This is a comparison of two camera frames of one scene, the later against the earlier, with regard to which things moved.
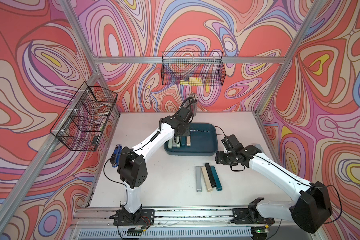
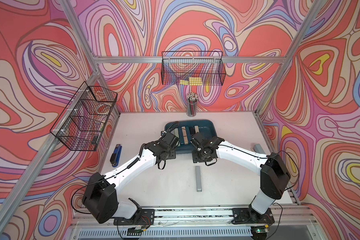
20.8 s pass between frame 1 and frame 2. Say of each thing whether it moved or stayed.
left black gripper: moved
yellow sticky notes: stayed
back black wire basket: stayed
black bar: moved
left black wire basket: stayed
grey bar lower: stayed
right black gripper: moved
